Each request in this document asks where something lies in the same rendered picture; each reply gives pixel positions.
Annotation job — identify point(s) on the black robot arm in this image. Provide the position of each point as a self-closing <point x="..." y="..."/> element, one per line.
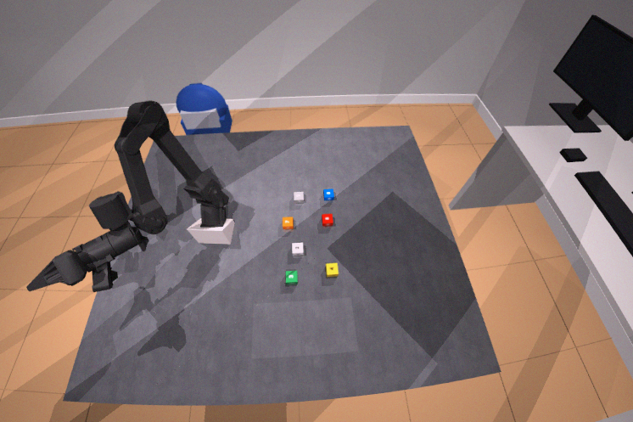
<point x="147" y="119"/>

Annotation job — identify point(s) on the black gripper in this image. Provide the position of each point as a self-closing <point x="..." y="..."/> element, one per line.
<point x="70" y="267"/>

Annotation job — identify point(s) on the yellow block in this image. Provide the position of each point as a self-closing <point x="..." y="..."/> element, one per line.
<point x="332" y="270"/>

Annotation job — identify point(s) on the green block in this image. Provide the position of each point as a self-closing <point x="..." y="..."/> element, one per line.
<point x="291" y="277"/>

